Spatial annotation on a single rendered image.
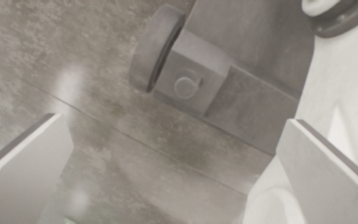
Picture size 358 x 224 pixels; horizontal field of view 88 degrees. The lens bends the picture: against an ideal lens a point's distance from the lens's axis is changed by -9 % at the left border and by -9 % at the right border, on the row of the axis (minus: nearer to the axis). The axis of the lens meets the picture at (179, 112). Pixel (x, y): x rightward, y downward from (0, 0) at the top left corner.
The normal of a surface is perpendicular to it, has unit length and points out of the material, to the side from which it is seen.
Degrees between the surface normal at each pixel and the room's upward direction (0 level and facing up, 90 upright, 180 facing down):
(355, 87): 90
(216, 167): 0
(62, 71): 0
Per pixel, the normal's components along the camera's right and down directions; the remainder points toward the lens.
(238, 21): -0.14, 0.42
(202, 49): 0.20, -0.26
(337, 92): -0.89, -0.44
